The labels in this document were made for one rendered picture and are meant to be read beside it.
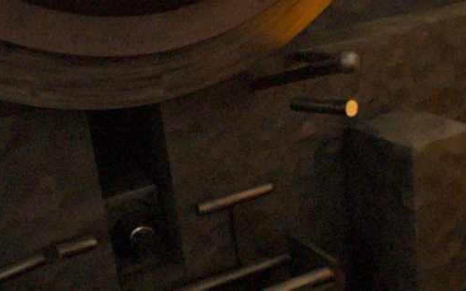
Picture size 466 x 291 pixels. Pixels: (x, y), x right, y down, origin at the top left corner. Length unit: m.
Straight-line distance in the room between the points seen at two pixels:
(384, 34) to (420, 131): 0.11
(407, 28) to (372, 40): 0.04
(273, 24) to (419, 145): 0.17
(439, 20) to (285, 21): 0.25
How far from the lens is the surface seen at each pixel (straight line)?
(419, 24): 0.71
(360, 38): 0.67
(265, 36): 0.50
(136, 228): 0.62
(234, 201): 0.62
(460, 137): 0.63
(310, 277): 0.58
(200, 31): 0.46
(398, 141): 0.61
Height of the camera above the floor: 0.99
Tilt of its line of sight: 18 degrees down
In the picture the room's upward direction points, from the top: 7 degrees counter-clockwise
